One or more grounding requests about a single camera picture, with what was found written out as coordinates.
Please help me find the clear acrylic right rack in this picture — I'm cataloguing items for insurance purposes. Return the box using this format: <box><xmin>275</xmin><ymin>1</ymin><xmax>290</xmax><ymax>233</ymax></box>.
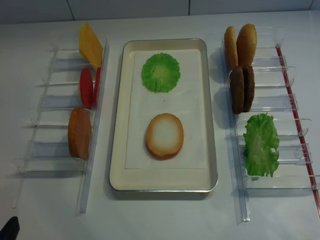
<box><xmin>221</xmin><ymin>27</ymin><xmax>313</xmax><ymax>222</ymax></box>

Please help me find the toasted bread slice on tray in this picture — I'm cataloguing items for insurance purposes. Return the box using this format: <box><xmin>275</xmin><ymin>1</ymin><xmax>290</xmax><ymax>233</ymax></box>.
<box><xmin>145</xmin><ymin>113</ymin><xmax>184</xmax><ymax>160</ymax></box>

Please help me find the yellow cheese slice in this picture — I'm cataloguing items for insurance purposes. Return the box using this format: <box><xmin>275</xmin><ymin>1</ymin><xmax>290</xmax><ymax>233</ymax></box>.
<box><xmin>79</xmin><ymin>21</ymin><xmax>103</xmax><ymax>72</ymax></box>

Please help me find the leafy green lettuce leaf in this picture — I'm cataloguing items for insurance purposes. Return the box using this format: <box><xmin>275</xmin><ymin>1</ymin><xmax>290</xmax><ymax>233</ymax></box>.
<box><xmin>243</xmin><ymin>113</ymin><xmax>280</xmax><ymax>177</ymax></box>

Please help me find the left burger bun half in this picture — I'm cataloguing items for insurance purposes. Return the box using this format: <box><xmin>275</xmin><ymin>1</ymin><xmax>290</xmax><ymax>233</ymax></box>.
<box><xmin>224</xmin><ymin>26</ymin><xmax>238</xmax><ymax>69</ymax></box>

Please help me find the clear acrylic left rack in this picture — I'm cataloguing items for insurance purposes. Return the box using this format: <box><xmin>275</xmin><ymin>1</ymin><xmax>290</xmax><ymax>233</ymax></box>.
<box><xmin>16</xmin><ymin>42</ymin><xmax>110</xmax><ymax>215</ymax></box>

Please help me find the right brown meat patty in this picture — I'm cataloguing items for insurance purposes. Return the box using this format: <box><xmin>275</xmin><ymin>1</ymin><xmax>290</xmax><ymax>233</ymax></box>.
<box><xmin>242</xmin><ymin>65</ymin><xmax>255</xmax><ymax>113</ymax></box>

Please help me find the clear acrylic rack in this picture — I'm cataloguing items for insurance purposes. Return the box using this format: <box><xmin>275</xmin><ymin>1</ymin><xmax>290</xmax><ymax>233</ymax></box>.
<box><xmin>221</xmin><ymin>27</ymin><xmax>313</xmax><ymax>222</ymax></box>
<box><xmin>16</xmin><ymin>42</ymin><xmax>110</xmax><ymax>215</ymax></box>

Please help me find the metal baking tray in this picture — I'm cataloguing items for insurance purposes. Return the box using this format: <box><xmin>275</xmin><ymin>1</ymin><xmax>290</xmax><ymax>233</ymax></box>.
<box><xmin>109</xmin><ymin>38</ymin><xmax>218</xmax><ymax>193</ymax></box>

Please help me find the white paper liner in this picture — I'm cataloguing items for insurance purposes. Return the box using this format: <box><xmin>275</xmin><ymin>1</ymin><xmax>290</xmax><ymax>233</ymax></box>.
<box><xmin>125</xmin><ymin>49</ymin><xmax>208</xmax><ymax>169</ymax></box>

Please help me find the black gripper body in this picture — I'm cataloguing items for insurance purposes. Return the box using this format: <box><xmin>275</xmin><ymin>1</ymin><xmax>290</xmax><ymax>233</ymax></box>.
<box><xmin>0</xmin><ymin>216</ymin><xmax>20</xmax><ymax>240</ymax></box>

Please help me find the round green lettuce piece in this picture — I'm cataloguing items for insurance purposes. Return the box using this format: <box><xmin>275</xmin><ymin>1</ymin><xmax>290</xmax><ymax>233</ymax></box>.
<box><xmin>140</xmin><ymin>52</ymin><xmax>181</xmax><ymax>93</ymax></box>

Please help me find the brown bread slice in rack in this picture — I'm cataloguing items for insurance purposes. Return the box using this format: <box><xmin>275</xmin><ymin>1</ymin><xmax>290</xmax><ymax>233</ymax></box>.
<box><xmin>67</xmin><ymin>107</ymin><xmax>92</xmax><ymax>160</ymax></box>

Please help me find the red tomato slice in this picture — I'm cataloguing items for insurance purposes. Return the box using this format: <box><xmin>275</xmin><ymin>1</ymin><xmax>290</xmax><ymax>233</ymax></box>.
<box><xmin>79</xmin><ymin>67</ymin><xmax>93</xmax><ymax>109</ymax></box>
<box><xmin>92</xmin><ymin>67</ymin><xmax>102</xmax><ymax>108</ymax></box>

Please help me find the red strip on rack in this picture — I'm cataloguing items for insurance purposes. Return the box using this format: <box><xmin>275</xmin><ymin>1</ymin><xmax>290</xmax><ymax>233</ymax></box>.
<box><xmin>275</xmin><ymin>44</ymin><xmax>320</xmax><ymax>216</ymax></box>

